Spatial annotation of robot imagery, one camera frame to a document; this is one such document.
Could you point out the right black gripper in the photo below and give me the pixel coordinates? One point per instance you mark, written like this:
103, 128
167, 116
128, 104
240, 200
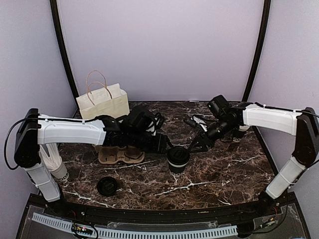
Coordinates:
207, 140

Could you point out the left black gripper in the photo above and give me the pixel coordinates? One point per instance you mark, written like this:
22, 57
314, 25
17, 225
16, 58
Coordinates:
160, 145

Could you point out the black paper coffee cup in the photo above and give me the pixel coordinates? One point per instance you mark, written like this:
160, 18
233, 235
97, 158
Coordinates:
176, 170

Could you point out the brown cardboard cup carrier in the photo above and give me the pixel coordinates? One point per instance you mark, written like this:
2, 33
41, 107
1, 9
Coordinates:
115, 154

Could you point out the cream paper bag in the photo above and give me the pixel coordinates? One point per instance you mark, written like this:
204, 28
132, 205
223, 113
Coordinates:
109, 100

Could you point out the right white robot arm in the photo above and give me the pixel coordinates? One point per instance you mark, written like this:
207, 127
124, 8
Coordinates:
303, 124

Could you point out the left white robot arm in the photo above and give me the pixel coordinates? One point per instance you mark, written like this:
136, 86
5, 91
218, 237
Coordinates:
38, 129

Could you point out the black plastic cup lid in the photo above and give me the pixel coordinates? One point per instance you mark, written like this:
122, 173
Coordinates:
107, 186

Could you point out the white cup with straws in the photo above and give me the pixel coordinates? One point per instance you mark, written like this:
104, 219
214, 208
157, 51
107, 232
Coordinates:
49, 153

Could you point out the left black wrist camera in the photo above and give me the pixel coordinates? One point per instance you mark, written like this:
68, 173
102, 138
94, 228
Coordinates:
140, 120

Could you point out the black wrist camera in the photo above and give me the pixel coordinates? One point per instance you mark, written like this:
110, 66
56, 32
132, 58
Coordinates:
219, 106
140, 120

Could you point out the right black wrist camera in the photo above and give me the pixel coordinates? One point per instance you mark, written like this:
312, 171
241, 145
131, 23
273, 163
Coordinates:
219, 106

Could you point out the white slotted cable duct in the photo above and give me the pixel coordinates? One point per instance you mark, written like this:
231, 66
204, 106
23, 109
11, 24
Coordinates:
100, 232

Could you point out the right black frame post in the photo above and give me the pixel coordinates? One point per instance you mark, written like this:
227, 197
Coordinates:
258, 49

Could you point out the black frame post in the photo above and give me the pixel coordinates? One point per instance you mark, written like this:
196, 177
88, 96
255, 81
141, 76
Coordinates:
258, 49
62, 47

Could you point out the left black frame post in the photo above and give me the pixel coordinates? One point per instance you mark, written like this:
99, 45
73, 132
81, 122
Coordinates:
62, 47

